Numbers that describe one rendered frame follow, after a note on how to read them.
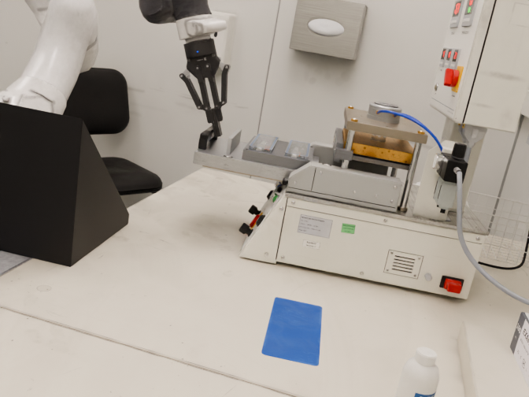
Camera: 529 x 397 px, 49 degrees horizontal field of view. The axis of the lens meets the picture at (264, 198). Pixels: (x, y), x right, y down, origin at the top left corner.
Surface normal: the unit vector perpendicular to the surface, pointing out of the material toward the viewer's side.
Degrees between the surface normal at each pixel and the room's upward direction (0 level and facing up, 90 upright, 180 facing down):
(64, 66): 67
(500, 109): 90
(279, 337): 0
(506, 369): 0
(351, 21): 90
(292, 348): 0
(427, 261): 90
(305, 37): 90
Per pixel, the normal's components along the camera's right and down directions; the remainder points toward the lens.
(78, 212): 0.97, 0.21
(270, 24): -0.25, 0.23
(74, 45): 0.64, 0.21
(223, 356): 0.17, -0.95
